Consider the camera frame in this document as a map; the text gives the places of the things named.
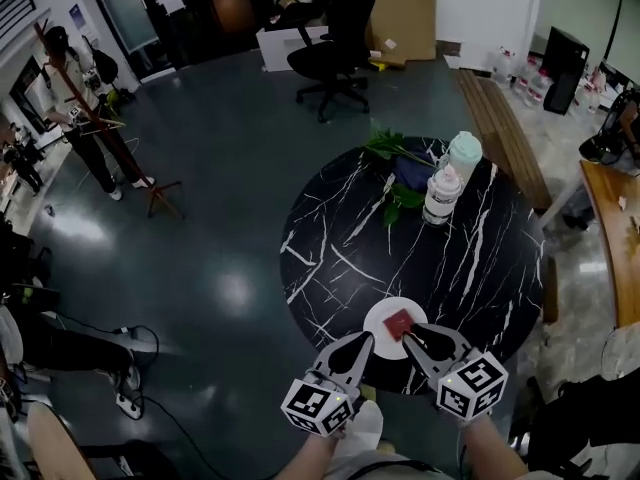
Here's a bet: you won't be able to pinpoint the large brown cardboard sheet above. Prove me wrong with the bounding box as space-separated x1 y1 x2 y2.
364 0 437 67

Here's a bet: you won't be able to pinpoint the brown wooden coat rack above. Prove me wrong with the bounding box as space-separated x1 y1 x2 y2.
33 20 186 219

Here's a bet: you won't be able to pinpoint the black tower case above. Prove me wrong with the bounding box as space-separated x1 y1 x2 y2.
543 26 591 116

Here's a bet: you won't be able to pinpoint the black balcony railing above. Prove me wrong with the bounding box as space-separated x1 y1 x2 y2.
0 0 34 42

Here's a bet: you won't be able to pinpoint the person's white trouser leg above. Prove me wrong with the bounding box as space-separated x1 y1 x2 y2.
344 400 386 455

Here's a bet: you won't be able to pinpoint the slatted wooden bench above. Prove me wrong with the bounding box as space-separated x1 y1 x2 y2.
455 67 554 214

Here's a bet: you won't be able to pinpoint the black floor cable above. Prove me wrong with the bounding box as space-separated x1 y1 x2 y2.
49 312 246 480

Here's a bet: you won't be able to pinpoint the person's left forearm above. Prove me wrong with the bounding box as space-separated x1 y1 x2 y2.
272 430 347 480

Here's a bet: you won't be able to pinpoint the group of clear water jugs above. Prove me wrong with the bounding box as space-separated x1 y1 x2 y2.
492 45 609 114

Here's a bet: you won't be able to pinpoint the small red block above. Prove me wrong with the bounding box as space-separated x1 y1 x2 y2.
382 308 416 343

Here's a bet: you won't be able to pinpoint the white low cabinet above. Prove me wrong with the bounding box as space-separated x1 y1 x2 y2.
256 22 331 73

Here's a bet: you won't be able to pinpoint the clear bottle with white lid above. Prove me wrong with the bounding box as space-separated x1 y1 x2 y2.
422 164 464 227

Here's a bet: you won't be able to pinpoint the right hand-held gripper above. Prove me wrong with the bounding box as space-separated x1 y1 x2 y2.
402 323 510 422

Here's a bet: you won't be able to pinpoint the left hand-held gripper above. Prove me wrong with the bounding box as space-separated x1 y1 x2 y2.
280 330 377 439

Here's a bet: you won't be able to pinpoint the black office chair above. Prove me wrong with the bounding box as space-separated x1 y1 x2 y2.
287 0 379 123

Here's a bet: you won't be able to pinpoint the dark blue pouch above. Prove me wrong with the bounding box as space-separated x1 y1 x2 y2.
394 155 436 194

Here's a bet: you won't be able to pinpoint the white power strip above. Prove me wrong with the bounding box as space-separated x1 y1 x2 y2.
115 390 144 419

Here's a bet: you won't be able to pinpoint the green leafy plant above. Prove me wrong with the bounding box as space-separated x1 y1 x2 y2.
360 127 436 229

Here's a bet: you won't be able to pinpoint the round black marble table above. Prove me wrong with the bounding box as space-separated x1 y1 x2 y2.
278 136 546 397

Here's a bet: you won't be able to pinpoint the wooden desk with white legs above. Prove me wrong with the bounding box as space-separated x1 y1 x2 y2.
542 160 640 329

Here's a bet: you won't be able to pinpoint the round light wooden table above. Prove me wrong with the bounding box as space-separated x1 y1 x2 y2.
27 401 99 480

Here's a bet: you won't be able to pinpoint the white round plate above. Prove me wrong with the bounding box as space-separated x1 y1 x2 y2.
363 296 430 361

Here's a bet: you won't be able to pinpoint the mint green lidded cup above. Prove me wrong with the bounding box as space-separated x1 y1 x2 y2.
446 130 484 185

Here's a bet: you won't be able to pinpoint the person's right forearm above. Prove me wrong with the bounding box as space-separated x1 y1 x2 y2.
458 412 529 480

